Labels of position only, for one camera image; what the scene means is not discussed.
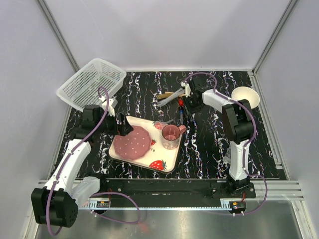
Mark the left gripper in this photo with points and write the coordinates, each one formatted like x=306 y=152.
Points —
x=123 y=129

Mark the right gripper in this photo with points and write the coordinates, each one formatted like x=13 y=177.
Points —
x=192 y=110

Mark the blue capped test tube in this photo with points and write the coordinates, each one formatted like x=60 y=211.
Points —
x=181 y=117

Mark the white squeeze bottle red cap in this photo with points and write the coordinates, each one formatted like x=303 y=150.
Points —
x=180 y=102

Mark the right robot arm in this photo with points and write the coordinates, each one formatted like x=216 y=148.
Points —
x=238 y=124

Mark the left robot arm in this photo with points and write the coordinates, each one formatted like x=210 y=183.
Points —
x=58 y=202

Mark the pink polka dot plate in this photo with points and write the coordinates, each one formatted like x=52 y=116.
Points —
x=134 y=145

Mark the bundle of clear pipettes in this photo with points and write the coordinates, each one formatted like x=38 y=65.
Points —
x=166 y=101

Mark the pink ceramic mug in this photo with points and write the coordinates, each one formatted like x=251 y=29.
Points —
x=171 y=135

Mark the wooden bristle brush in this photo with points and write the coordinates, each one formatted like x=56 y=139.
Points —
x=169 y=95

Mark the clear plastic funnel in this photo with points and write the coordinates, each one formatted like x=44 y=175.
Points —
x=160 y=124

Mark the white strawberry tray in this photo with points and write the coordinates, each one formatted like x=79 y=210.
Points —
x=157 y=158

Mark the white perforated plastic basket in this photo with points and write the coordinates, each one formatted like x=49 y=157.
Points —
x=82 y=88

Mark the white bowl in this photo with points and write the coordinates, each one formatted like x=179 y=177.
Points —
x=246 y=93

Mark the clear test tube rack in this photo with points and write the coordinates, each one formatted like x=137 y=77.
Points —
x=227 y=156

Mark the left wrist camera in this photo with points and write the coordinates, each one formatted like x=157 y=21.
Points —
x=108 y=105

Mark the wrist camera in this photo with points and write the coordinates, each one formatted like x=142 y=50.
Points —
x=187 y=88
x=108 y=105

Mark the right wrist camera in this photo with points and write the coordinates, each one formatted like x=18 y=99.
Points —
x=187 y=88

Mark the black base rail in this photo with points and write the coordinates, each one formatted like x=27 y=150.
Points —
x=175 y=193

